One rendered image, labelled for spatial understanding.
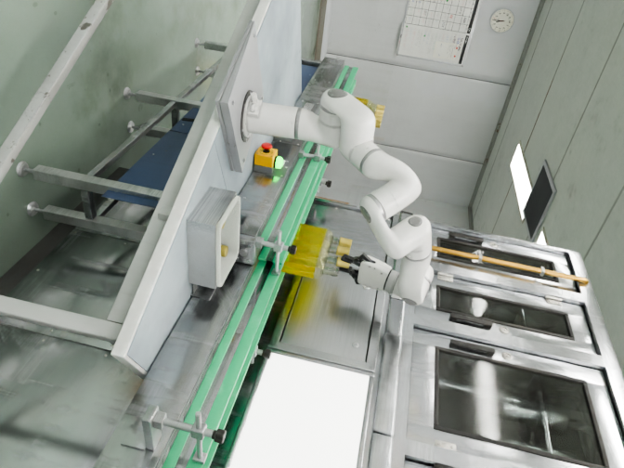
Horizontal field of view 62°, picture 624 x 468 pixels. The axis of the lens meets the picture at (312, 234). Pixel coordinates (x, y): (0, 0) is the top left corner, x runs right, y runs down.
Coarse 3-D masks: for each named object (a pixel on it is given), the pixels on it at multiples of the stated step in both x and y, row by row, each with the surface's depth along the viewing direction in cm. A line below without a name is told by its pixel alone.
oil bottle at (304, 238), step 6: (300, 234) 183; (306, 234) 184; (294, 240) 181; (300, 240) 180; (306, 240) 180; (312, 240) 181; (318, 240) 181; (324, 240) 182; (318, 246) 180; (324, 246) 180; (330, 246) 182
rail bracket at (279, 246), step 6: (258, 240) 156; (264, 240) 157; (276, 240) 157; (258, 246) 157; (270, 246) 157; (276, 246) 156; (282, 246) 156; (288, 246) 156; (294, 246) 156; (276, 252) 158; (294, 252) 155; (276, 258) 159; (276, 264) 160; (276, 270) 162
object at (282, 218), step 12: (348, 72) 291; (336, 84) 273; (348, 84) 275; (312, 144) 216; (300, 168) 199; (312, 168) 200; (288, 180) 191; (300, 180) 192; (288, 192) 184; (300, 192) 185; (288, 204) 179; (300, 204) 179; (276, 216) 172; (288, 216) 172; (276, 228) 167; (288, 228) 167
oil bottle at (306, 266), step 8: (288, 256) 173; (296, 256) 173; (304, 256) 174; (312, 256) 174; (288, 264) 172; (296, 264) 171; (304, 264) 171; (312, 264) 171; (320, 264) 172; (288, 272) 174; (296, 272) 173; (304, 272) 172; (312, 272) 172; (320, 272) 172
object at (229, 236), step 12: (228, 216) 149; (216, 228) 133; (228, 228) 151; (216, 240) 134; (228, 240) 154; (216, 252) 136; (228, 252) 156; (216, 264) 138; (228, 264) 152; (216, 276) 141
